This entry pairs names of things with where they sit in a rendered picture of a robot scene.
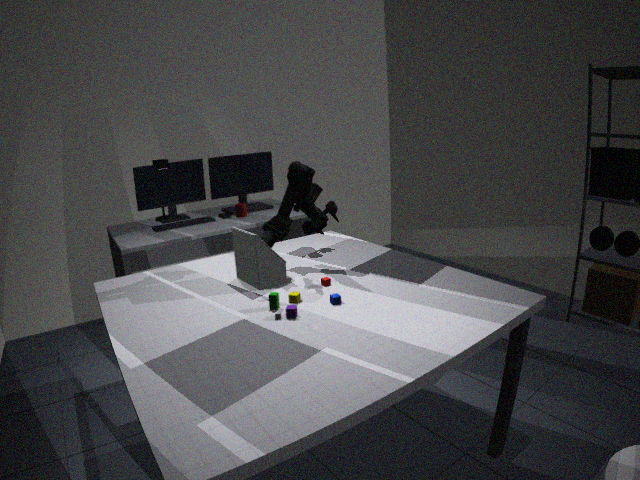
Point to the purple cube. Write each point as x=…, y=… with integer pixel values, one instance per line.
x=291, y=311

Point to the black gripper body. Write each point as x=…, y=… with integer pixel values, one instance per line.
x=331, y=207

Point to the yellow cube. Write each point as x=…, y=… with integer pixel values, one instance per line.
x=294, y=297

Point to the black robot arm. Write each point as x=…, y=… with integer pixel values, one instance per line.
x=300, y=190

